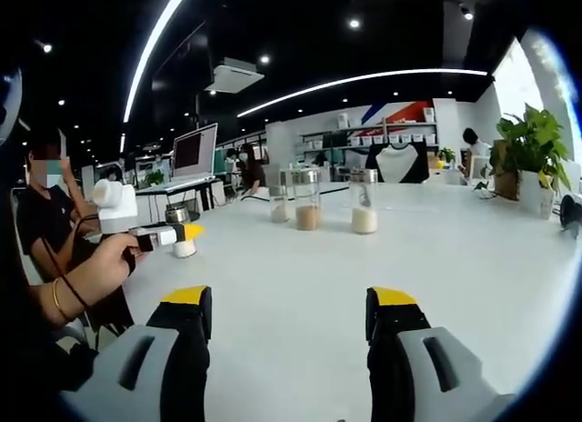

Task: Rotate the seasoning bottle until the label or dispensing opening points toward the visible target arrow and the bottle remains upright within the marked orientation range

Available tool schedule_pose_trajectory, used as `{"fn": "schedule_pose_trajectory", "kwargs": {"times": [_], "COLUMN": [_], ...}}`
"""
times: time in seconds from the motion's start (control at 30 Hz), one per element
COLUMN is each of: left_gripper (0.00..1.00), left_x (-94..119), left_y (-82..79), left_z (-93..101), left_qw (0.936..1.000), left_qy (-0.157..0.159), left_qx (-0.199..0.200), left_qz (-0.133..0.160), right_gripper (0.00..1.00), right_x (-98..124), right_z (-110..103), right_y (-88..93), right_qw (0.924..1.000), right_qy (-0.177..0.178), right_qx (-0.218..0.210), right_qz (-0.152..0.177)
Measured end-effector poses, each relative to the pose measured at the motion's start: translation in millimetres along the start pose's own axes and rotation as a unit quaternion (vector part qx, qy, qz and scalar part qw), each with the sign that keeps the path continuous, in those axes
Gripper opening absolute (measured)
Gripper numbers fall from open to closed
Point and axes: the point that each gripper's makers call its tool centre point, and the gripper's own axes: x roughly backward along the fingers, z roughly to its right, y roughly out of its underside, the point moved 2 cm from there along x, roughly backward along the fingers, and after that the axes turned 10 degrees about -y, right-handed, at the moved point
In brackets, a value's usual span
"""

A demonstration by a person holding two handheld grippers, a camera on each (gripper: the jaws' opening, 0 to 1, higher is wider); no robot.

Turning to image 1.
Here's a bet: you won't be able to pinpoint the green plant in white pot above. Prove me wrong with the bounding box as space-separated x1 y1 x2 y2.
493 103 574 221

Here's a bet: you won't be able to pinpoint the gold bracelet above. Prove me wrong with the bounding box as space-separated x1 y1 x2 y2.
50 278 70 323

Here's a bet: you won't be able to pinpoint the tall seasoning bottle cream powder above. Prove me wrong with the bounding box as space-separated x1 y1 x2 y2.
348 168 379 236

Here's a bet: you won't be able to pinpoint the white laptop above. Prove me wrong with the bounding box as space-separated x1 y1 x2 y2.
167 122 219 191

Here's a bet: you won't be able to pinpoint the black hair tie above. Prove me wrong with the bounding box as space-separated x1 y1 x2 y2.
60 274 90 312

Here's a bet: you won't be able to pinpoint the shelf with white bins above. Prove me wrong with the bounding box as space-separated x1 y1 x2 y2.
297 107 440 168

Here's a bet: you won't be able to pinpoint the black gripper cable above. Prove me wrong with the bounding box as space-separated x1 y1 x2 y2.
38 215 100 282

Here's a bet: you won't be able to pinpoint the person's left hand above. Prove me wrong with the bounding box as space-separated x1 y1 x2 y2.
66 234 150 311

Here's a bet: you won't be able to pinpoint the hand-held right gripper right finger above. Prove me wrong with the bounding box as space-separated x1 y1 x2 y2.
366 285 515 422

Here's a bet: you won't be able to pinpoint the tall seasoning bottle brown granules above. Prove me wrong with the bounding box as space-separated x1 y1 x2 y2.
293 168 323 232

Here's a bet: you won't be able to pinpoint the white chest-worn device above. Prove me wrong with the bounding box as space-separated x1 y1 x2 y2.
0 66 24 146

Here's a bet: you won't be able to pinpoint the ceiling air conditioner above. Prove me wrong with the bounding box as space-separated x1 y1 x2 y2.
204 56 266 95

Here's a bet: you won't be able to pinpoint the black hanging screen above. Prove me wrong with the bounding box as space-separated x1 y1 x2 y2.
152 21 215 118

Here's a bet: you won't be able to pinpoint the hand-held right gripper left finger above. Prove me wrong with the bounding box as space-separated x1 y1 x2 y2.
61 284 214 422

